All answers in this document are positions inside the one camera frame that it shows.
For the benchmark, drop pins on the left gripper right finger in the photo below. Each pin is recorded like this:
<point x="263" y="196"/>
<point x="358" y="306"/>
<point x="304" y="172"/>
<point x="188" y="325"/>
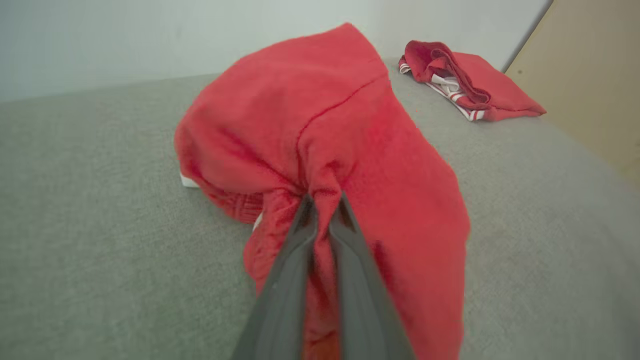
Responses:
<point x="362" y="300"/>

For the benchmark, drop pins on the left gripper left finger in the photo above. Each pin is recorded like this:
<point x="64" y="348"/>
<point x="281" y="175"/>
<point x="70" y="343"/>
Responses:
<point x="282" y="300"/>

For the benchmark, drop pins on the red shorts with white trim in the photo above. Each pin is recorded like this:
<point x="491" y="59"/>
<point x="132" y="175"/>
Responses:
<point x="360" y="150"/>

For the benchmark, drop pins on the red jersey with white sleeves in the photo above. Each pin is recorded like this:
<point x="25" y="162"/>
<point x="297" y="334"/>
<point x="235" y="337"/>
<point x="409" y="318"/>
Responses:
<point x="495" y="90"/>

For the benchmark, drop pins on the beige wooden board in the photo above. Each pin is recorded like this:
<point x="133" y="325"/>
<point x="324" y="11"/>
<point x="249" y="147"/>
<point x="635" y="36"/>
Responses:
<point x="590" y="75"/>

